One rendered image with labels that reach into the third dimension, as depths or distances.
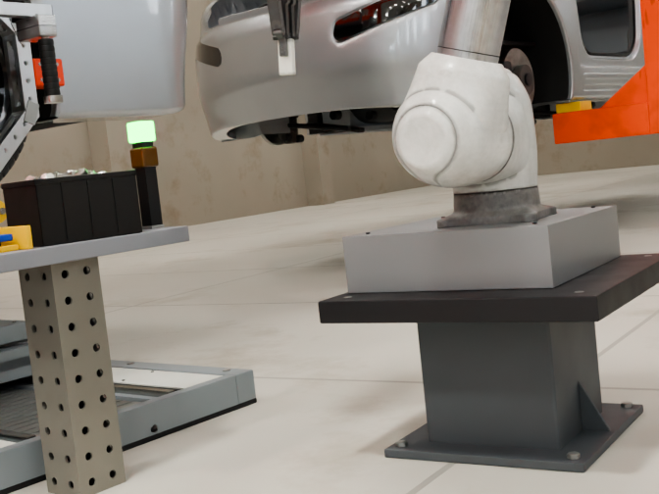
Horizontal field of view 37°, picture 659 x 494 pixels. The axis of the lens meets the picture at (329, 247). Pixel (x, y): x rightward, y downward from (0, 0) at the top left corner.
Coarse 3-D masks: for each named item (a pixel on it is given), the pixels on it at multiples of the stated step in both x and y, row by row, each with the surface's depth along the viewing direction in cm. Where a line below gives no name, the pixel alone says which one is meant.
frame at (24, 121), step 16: (0, 0) 242; (0, 32) 247; (16, 32) 245; (16, 48) 245; (16, 64) 246; (16, 80) 249; (32, 80) 248; (16, 96) 249; (32, 96) 248; (16, 112) 249; (32, 112) 248; (16, 128) 244; (0, 144) 241; (16, 144) 244; (0, 160) 241
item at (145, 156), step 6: (132, 150) 191; (138, 150) 190; (144, 150) 190; (150, 150) 191; (156, 150) 192; (132, 156) 192; (138, 156) 190; (144, 156) 190; (150, 156) 191; (156, 156) 192; (132, 162) 192; (138, 162) 191; (144, 162) 190; (150, 162) 191; (156, 162) 192; (132, 168) 192; (138, 168) 191
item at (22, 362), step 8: (8, 344) 251; (16, 344) 252; (24, 344) 252; (0, 352) 241; (8, 352) 243; (16, 352) 244; (24, 352) 246; (0, 360) 241; (8, 360) 243; (16, 360) 244; (24, 360) 246; (0, 368) 241; (8, 368) 243; (16, 368) 244; (24, 368) 246; (0, 376) 241; (8, 376) 243; (16, 376) 244; (24, 376) 246
